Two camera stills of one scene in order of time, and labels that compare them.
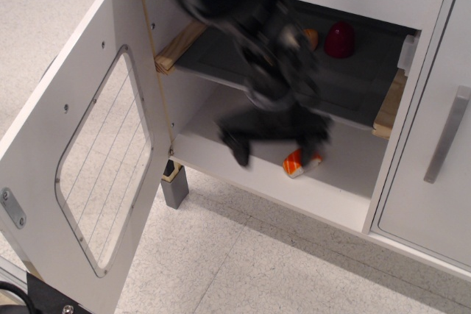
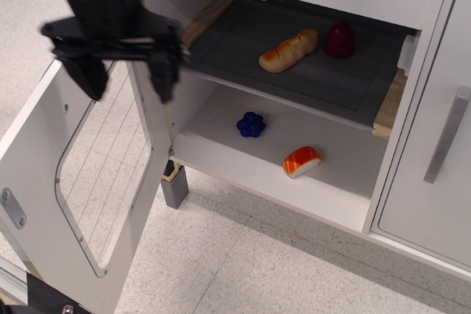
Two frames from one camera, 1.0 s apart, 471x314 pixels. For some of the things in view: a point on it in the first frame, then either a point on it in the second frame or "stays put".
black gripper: (284, 124) -> (110, 21)
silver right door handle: (458, 105) stays put
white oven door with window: (80, 179) stays put
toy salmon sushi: (294, 166) stays put
